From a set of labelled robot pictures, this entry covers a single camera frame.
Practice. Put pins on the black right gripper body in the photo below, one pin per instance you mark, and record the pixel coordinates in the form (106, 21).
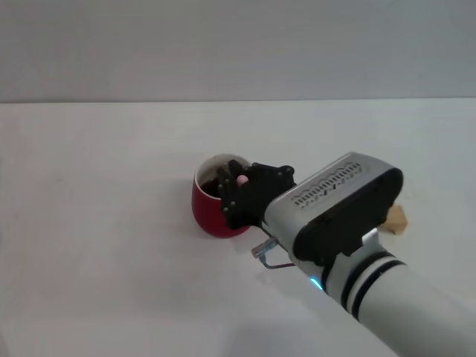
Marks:
(256, 201)

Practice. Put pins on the light wooden block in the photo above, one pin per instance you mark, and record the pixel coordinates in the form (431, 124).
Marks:
(397, 221)

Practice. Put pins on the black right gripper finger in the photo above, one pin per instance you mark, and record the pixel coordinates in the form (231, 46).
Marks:
(226, 193)
(267, 169)

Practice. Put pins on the red ceramic coffee mug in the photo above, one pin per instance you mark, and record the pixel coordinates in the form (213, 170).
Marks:
(208, 212)

